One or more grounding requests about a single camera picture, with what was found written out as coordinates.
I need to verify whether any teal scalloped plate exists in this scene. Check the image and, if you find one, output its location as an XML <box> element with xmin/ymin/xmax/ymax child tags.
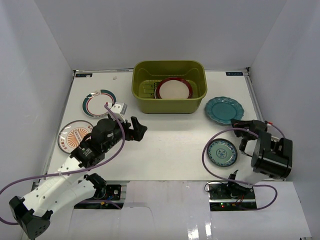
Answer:
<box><xmin>204</xmin><ymin>96</ymin><xmax>245</xmax><ymax>125</ymax></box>

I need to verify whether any white plate teal rim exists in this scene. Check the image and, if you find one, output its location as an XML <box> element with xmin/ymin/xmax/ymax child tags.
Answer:
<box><xmin>82</xmin><ymin>89</ymin><xmax>117</xmax><ymax>118</ymax></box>

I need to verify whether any dark red rimmed plate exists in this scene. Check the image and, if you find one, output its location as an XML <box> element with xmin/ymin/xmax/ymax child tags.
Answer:
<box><xmin>157</xmin><ymin>77</ymin><xmax>193</xmax><ymax>100</ymax></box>

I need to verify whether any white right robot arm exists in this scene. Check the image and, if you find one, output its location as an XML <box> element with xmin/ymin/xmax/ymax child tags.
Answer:
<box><xmin>225</xmin><ymin>119</ymin><xmax>293</xmax><ymax>200</ymax></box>

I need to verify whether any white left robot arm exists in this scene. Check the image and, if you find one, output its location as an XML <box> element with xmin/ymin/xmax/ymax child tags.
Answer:
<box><xmin>9</xmin><ymin>116</ymin><xmax>148</xmax><ymax>240</ymax></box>

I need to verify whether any olive green plastic bin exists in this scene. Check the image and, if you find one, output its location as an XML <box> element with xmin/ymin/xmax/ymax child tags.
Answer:
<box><xmin>131</xmin><ymin>60</ymin><xmax>208</xmax><ymax>114</ymax></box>

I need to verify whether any small blue white plate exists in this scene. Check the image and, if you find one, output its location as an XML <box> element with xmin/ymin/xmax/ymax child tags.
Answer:
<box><xmin>206</xmin><ymin>138</ymin><xmax>238</xmax><ymax>167</ymax></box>

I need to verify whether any right blue table label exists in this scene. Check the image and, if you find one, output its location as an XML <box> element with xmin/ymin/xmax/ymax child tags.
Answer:
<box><xmin>225</xmin><ymin>71</ymin><xmax>244</xmax><ymax>76</ymax></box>

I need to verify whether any blue table label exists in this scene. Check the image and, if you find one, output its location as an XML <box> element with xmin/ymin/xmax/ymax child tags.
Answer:
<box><xmin>75</xmin><ymin>73</ymin><xmax>93</xmax><ymax>78</ymax></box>
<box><xmin>225</xmin><ymin>71</ymin><xmax>244</xmax><ymax>76</ymax></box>

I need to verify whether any orange sunburst plate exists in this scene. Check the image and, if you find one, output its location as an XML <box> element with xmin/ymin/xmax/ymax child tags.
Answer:
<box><xmin>57</xmin><ymin>120</ymin><xmax>93</xmax><ymax>154</ymax></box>

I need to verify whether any left blue table label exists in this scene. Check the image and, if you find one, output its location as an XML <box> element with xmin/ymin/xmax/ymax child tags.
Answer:
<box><xmin>75</xmin><ymin>73</ymin><xmax>93</xmax><ymax>78</ymax></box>

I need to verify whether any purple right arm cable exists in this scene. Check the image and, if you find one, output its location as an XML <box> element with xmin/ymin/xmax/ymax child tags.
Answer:
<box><xmin>201</xmin><ymin>121</ymin><xmax>286</xmax><ymax>210</ymax></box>

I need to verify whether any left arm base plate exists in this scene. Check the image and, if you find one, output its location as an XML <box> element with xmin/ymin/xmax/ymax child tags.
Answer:
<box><xmin>73</xmin><ymin>184</ymin><xmax>124</xmax><ymax>210</ymax></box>

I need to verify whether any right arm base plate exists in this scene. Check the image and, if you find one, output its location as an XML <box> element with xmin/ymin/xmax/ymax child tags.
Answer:
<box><xmin>204</xmin><ymin>181</ymin><xmax>257</xmax><ymax>212</ymax></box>

